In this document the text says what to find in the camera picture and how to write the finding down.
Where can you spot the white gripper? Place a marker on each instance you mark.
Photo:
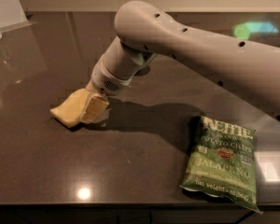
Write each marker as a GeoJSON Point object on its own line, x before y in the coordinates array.
{"type": "Point", "coordinates": [106, 82]}

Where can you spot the yellow wavy sponge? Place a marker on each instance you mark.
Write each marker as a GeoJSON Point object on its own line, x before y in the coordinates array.
{"type": "Point", "coordinates": [69, 112]}

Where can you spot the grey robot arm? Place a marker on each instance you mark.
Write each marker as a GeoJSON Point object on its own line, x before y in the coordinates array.
{"type": "Point", "coordinates": [248, 69]}

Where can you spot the green jalapeno chips bag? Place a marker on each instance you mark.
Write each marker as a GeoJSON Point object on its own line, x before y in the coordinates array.
{"type": "Point", "coordinates": [222, 162]}

